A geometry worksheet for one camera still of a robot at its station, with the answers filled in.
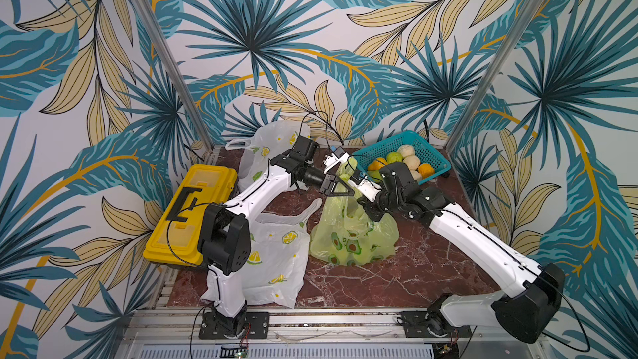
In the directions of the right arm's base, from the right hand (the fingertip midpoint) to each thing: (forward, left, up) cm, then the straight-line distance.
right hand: (361, 197), depth 77 cm
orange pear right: (+24, -33, -17) cm, 44 cm away
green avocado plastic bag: (-11, +6, -3) cm, 13 cm away
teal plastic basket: (+33, -35, -15) cm, 50 cm away
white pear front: (+21, -27, -15) cm, 38 cm away
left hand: (-1, +4, +3) cm, 5 cm away
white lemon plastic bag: (-6, +27, -20) cm, 34 cm away
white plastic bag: (+40, +35, -13) cm, 54 cm away
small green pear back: (+32, -21, -16) cm, 41 cm away
